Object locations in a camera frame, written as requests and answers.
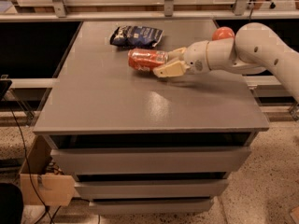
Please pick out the cardboard box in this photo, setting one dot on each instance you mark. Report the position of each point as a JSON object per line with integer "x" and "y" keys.
{"x": 39, "y": 186}

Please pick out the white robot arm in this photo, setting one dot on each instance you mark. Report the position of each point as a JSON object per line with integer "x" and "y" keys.
{"x": 254, "y": 48}

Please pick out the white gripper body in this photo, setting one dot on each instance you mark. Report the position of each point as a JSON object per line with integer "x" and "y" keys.
{"x": 195, "y": 57}

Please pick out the orange red apple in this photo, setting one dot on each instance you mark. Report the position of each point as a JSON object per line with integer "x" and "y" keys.
{"x": 223, "y": 33}

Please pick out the blue chip bag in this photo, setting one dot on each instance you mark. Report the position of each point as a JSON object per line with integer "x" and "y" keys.
{"x": 136, "y": 37}

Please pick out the black chair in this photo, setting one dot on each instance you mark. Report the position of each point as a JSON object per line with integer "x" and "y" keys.
{"x": 11, "y": 204}

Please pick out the grey drawer cabinet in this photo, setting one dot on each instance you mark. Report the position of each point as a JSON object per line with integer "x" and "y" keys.
{"x": 136, "y": 144}

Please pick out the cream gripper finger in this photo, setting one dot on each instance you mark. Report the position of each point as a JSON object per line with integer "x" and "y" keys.
{"x": 173, "y": 69}
{"x": 176, "y": 53}

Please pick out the metal railing frame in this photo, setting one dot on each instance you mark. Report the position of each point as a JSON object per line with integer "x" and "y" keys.
{"x": 124, "y": 10}

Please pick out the red coke can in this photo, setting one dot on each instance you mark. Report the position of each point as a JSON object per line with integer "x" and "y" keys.
{"x": 146, "y": 59}

